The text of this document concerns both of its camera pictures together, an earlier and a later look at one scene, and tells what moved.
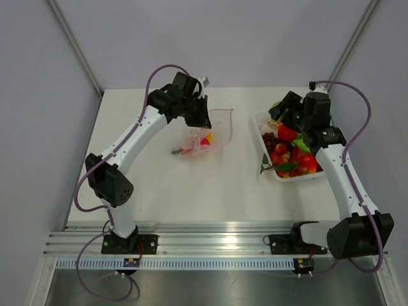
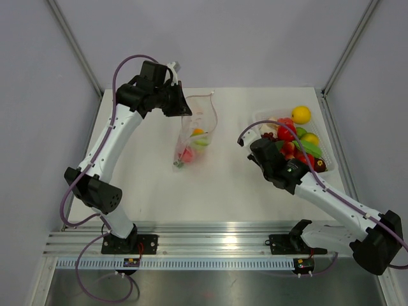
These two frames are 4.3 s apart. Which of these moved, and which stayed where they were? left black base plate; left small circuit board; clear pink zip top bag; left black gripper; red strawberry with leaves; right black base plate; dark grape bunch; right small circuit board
Moved: left black gripper; clear pink zip top bag; red strawberry with leaves
Stayed: dark grape bunch; left black base plate; right black base plate; left small circuit board; right small circuit board
